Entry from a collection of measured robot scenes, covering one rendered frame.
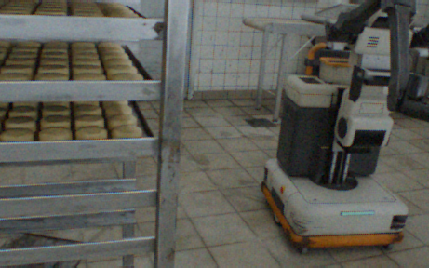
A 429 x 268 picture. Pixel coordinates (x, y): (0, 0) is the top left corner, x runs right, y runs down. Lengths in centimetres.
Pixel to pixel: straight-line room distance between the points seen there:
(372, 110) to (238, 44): 295
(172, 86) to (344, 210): 180
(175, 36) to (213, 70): 433
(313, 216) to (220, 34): 301
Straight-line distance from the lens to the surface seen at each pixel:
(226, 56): 499
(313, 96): 241
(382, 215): 247
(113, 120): 80
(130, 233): 128
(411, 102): 142
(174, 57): 65
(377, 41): 219
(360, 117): 223
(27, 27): 66
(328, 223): 235
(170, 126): 67
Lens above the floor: 131
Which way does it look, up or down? 20 degrees down
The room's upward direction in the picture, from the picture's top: 5 degrees clockwise
